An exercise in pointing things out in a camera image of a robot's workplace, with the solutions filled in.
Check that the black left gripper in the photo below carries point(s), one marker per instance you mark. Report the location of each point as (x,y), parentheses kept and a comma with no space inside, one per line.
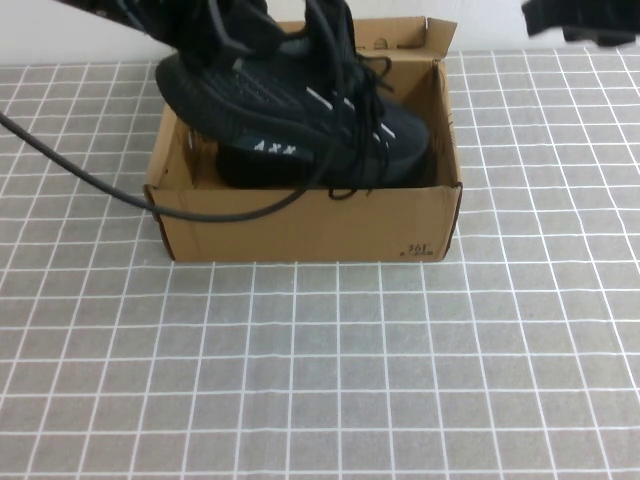
(190,25)

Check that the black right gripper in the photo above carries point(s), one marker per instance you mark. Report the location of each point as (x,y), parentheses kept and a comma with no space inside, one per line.
(550,15)

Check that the black sneaker with white stripes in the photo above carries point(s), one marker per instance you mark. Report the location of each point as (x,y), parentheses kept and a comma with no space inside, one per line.
(225,95)
(250,172)

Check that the brown cardboard shoe box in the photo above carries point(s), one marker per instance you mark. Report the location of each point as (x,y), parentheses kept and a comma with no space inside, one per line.
(300,235)

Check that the grey white-grid tablecloth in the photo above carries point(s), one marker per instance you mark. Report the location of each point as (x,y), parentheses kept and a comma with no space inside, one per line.
(500,350)

